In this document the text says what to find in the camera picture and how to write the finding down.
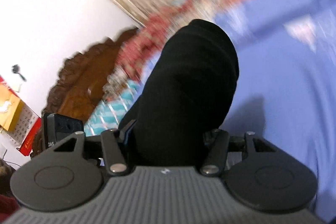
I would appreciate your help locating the red wall calendar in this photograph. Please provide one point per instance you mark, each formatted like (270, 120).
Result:
(19, 124)

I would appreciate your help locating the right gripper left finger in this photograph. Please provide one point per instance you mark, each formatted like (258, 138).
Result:
(125, 131)

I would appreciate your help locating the red floral quilt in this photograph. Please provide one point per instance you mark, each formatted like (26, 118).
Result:
(135, 52)

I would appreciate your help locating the black pants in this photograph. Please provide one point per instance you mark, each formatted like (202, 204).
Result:
(187, 95)

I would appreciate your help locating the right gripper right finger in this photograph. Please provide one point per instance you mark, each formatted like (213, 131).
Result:
(210, 137)

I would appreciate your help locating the carved wooden headboard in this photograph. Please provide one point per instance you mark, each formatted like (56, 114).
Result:
(78, 89)

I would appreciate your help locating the blue patterned bed sheet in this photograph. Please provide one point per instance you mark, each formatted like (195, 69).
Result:
(274, 157)

